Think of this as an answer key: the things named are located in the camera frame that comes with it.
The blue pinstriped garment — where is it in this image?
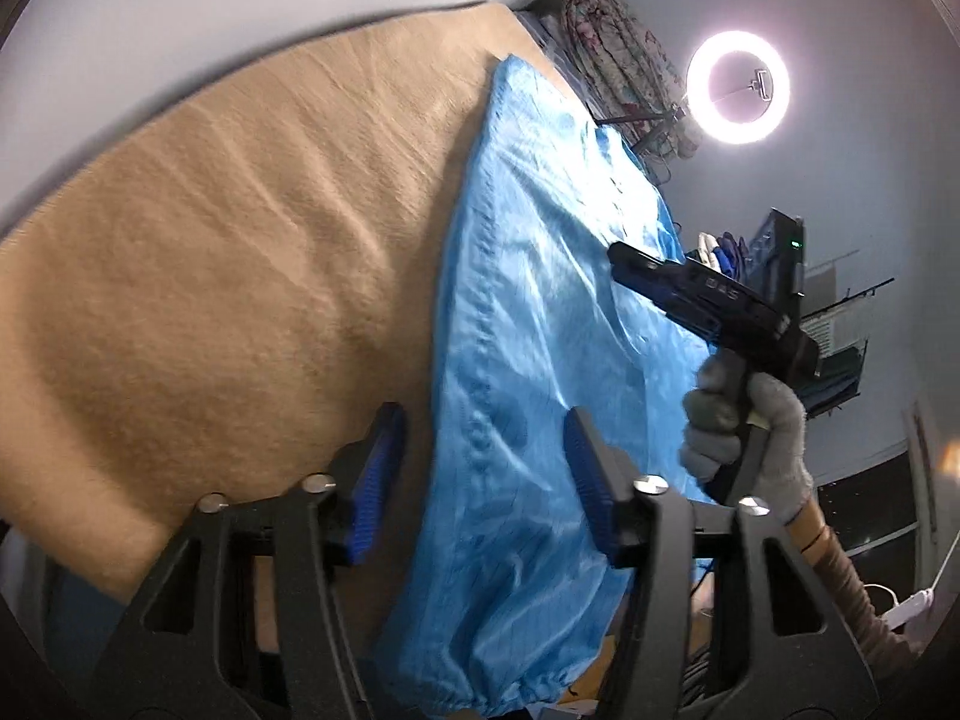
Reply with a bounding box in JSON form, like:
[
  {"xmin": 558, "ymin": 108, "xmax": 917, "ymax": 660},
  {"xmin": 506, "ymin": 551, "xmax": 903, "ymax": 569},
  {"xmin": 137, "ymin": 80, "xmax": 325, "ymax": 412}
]
[{"xmin": 409, "ymin": 52, "xmax": 717, "ymax": 717}]

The black tripod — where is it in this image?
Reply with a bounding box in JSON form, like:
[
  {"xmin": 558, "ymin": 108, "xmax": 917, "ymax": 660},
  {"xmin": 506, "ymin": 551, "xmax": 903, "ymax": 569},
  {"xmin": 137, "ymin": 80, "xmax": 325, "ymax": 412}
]
[{"xmin": 592, "ymin": 101, "xmax": 691, "ymax": 166}]

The folded floral quilt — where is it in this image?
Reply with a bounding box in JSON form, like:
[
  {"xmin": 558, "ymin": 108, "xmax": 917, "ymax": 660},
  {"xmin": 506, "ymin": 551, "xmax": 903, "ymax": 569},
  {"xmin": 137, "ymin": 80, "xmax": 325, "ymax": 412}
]
[{"xmin": 562, "ymin": 0, "xmax": 702, "ymax": 158}]

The tan blanket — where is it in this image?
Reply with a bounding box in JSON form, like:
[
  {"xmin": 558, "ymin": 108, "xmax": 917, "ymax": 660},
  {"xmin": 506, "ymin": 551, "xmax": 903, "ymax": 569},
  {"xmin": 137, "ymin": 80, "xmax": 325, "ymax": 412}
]
[{"xmin": 0, "ymin": 0, "xmax": 571, "ymax": 638}]

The blue checkered bed sheet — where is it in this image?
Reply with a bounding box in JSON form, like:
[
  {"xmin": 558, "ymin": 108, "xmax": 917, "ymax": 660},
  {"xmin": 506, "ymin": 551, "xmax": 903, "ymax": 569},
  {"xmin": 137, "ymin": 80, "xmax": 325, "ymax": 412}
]
[{"xmin": 514, "ymin": 7, "xmax": 601, "ymax": 121}]

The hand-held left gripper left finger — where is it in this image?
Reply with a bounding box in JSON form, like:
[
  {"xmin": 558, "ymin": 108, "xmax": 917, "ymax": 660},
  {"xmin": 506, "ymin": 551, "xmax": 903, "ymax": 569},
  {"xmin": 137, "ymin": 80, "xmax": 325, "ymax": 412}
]
[{"xmin": 90, "ymin": 401, "xmax": 410, "ymax": 720}]

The person's right hand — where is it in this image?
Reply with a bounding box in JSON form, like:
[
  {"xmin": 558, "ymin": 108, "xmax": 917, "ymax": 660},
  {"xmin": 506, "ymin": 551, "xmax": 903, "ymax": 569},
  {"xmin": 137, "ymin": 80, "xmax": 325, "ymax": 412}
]
[{"xmin": 679, "ymin": 352, "xmax": 815, "ymax": 526}]

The white power strip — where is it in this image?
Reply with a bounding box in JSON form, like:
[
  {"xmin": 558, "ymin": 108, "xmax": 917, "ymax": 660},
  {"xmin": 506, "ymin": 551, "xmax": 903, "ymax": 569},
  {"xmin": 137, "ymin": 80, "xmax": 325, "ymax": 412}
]
[{"xmin": 862, "ymin": 581, "xmax": 938, "ymax": 631}]

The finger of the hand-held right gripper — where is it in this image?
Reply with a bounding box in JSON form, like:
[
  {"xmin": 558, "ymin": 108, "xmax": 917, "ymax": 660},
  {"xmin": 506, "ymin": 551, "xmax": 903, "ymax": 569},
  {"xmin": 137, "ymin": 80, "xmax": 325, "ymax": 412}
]
[{"xmin": 607, "ymin": 241, "xmax": 702, "ymax": 316}]

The person's right forearm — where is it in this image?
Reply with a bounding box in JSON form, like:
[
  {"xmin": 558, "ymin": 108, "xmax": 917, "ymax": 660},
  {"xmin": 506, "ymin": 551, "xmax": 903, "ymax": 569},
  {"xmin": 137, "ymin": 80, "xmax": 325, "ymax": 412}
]
[{"xmin": 780, "ymin": 499, "xmax": 920, "ymax": 665}]

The bright blue garment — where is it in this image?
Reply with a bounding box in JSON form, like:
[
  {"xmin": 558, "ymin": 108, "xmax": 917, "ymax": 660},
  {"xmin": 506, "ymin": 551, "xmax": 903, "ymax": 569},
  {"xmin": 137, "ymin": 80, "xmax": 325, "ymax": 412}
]
[{"xmin": 712, "ymin": 232, "xmax": 755, "ymax": 278}]

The white ring light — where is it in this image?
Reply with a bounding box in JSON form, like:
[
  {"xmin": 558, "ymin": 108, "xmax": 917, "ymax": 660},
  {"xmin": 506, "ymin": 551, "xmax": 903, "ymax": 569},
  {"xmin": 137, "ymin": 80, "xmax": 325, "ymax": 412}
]
[{"xmin": 686, "ymin": 30, "xmax": 792, "ymax": 147}]

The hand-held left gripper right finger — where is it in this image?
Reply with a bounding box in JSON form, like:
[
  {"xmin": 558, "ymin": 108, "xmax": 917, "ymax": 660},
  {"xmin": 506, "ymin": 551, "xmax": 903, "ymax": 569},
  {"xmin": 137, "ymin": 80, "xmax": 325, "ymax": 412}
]
[{"xmin": 562, "ymin": 406, "xmax": 882, "ymax": 720}]

